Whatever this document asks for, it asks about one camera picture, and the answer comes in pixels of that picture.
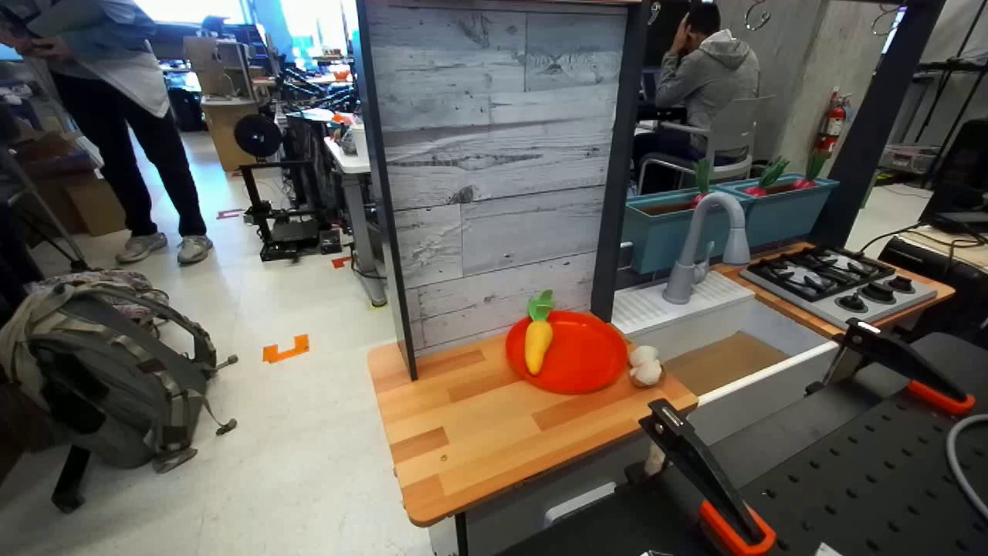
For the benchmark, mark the carrot plush toy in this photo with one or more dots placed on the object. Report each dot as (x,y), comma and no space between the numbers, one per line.
(538,335)

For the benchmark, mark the red plate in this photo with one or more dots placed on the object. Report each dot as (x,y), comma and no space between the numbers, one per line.
(584,353)

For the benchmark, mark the white garlic toy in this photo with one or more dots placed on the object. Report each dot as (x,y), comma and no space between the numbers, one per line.
(646,367)

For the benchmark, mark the left radish toy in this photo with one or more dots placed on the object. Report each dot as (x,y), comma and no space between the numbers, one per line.
(702,179)

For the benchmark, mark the radish toy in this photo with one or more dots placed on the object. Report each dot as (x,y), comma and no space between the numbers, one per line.
(770,182)
(702,179)

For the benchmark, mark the right radish toy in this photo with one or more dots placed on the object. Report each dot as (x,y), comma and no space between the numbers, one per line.
(770,182)

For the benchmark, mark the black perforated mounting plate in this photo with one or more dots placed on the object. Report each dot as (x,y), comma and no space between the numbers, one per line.
(886,481)

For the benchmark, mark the grey wood backdrop panel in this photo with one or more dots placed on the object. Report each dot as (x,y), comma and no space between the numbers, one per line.
(497,139)

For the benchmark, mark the left teal planter box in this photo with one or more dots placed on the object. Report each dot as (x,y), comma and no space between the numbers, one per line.
(657,224)

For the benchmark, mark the teal planter box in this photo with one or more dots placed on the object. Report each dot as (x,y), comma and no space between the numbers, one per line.
(657,224)
(786,215)

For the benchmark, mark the grey faucet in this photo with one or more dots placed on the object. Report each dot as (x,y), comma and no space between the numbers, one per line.
(681,287)

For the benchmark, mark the white sink basin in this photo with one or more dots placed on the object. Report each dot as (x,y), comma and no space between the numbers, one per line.
(739,356)

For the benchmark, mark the seated person grey hoodie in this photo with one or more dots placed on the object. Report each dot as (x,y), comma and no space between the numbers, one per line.
(704,65)

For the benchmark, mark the right teal planter box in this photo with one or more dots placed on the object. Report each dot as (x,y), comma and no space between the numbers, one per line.
(786,215)

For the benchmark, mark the near black orange clamp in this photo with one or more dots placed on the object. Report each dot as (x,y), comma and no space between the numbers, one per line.
(725,521)

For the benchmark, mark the black orange clamp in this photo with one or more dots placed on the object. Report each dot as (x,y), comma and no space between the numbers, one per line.
(866,344)
(725,521)

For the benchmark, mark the gas stove top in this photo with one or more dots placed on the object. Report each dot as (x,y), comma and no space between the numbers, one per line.
(837,287)

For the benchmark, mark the far black orange clamp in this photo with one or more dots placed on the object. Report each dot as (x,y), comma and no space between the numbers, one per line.
(866,344)

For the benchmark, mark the red fire extinguisher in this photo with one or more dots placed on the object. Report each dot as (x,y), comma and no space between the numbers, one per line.
(831,126)

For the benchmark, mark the grey backpack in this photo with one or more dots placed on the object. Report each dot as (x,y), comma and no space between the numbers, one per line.
(116,370)

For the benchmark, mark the standing person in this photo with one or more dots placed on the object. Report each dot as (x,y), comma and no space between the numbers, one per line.
(108,81)

